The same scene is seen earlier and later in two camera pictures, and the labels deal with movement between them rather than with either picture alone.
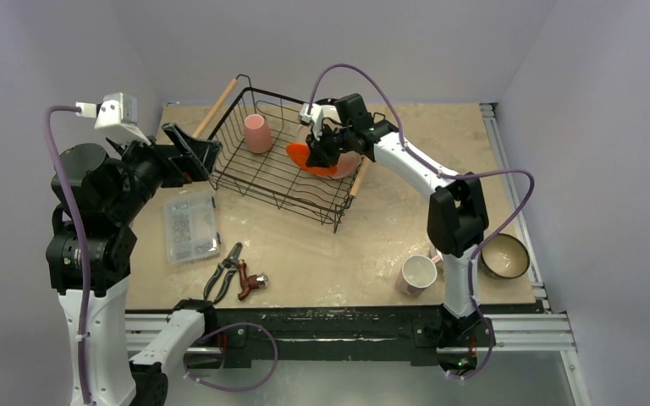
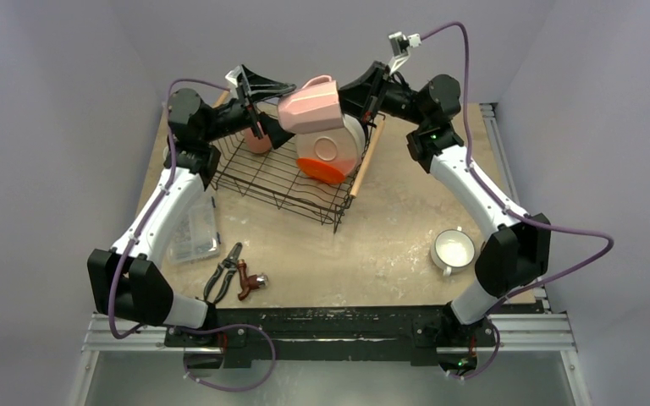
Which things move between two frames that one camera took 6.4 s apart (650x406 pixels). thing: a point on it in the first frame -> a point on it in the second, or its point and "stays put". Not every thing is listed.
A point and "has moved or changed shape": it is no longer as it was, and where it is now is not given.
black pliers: [231, 263] stays put
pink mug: [257, 134] stays put
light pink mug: [417, 272] -> [314, 107]
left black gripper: [201, 152] -> [258, 89]
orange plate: [299, 153] has moved or changed shape
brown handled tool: [250, 282] stays put
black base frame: [272, 335] stays put
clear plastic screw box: [191, 227] stays put
